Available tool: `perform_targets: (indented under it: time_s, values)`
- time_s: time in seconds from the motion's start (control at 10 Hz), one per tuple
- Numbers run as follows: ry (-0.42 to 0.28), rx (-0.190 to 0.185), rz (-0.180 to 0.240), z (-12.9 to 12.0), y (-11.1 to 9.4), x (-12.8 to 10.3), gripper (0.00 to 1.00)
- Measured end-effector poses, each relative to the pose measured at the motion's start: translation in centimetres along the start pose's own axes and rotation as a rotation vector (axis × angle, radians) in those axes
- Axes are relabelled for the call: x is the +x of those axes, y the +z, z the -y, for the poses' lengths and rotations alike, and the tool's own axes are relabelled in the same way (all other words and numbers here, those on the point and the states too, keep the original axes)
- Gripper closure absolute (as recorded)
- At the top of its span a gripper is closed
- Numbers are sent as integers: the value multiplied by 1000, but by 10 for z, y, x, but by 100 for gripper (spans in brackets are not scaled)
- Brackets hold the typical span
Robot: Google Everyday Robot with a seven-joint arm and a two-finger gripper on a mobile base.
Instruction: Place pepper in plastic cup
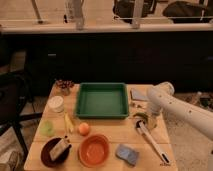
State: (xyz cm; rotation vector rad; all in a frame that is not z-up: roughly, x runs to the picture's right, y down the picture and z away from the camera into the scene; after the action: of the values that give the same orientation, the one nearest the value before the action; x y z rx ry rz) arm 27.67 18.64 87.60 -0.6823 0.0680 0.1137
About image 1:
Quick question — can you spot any brown pinecone cluster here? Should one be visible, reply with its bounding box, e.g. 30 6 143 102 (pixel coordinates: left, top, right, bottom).
56 80 74 96

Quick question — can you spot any yellow banana toy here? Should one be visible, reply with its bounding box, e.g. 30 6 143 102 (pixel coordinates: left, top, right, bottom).
64 113 74 133

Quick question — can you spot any green plastic tray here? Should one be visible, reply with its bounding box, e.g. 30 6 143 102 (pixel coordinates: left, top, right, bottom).
75 83 129 119

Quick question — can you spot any green plastic cup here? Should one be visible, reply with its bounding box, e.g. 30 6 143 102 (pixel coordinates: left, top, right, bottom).
40 121 54 137

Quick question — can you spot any dark brown plate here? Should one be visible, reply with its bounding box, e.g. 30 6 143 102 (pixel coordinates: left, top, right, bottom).
41 138 70 168

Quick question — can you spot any beige block on plate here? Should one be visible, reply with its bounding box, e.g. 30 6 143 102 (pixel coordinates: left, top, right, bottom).
49 136 71 161

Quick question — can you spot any white handled brush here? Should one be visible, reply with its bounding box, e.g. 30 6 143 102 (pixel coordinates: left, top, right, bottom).
136 120 170 165

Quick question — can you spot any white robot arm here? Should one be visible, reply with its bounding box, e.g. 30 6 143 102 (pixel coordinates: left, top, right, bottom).
146 82 213 141

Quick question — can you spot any blue sponge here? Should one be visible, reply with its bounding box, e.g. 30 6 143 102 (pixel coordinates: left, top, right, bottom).
115 144 139 166

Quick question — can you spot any grey blue cloth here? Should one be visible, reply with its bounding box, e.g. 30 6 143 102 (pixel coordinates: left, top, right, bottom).
130 88 147 101

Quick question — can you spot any black chair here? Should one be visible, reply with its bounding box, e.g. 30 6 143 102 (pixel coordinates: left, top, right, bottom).
0 73 42 158

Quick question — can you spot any orange bowl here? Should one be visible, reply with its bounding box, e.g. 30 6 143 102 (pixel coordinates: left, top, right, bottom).
78 134 109 168

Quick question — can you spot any white round container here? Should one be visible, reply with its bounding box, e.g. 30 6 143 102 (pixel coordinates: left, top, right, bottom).
48 96 64 113

